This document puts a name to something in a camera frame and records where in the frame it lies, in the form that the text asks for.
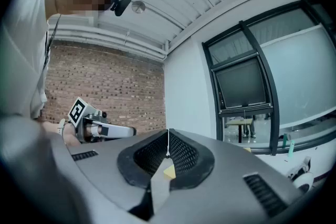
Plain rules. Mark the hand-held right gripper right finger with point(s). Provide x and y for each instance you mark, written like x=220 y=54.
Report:
x=223 y=191

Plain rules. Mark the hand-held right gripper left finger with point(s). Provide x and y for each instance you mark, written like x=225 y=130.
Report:
x=105 y=165

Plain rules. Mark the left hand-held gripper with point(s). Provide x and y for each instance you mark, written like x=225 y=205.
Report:
x=78 y=111

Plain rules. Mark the person's left forearm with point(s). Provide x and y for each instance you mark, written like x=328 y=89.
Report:
x=71 y=136

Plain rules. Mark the white wristband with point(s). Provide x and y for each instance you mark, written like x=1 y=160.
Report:
x=61 y=127

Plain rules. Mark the wooden table outside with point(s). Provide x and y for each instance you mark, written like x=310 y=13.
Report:
x=239 y=123

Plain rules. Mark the white and black device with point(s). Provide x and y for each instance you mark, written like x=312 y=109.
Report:
x=302 y=175

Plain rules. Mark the dark hinged window pane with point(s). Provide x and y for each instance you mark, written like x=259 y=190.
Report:
x=241 y=84

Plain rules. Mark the person's white shirt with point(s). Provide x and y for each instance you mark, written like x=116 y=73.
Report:
x=23 y=47

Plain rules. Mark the round ceiling fixture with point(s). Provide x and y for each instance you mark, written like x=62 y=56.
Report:
x=138 y=6

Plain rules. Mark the white wall pipes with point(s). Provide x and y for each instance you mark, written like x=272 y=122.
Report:
x=110 y=39

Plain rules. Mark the black head camera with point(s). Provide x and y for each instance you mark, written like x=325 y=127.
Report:
x=121 y=4

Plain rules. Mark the black window frame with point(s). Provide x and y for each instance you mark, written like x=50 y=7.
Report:
x=265 y=65

